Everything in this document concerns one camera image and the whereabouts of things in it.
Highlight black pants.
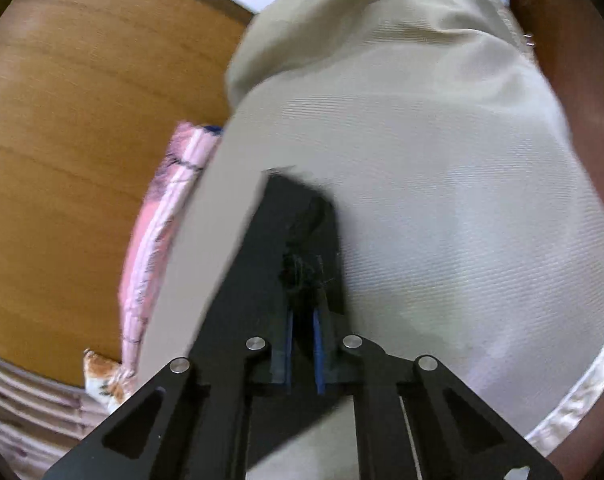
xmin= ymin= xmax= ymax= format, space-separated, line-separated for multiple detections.
xmin=185 ymin=169 xmax=356 ymax=470

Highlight floral white orange pillow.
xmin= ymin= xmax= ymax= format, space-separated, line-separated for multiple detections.
xmin=82 ymin=349 xmax=134 ymax=414

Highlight beige patterned curtain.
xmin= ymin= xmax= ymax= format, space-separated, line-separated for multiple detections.
xmin=0 ymin=359 xmax=106 ymax=479

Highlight beige bed mattress cover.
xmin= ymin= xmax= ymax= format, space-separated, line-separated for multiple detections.
xmin=140 ymin=18 xmax=604 ymax=460

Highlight pink striped long pillow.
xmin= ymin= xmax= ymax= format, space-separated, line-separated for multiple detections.
xmin=118 ymin=122 xmax=223 ymax=375

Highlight wooden bamboo headboard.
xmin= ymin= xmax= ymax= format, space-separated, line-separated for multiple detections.
xmin=0 ymin=0 xmax=251 ymax=386

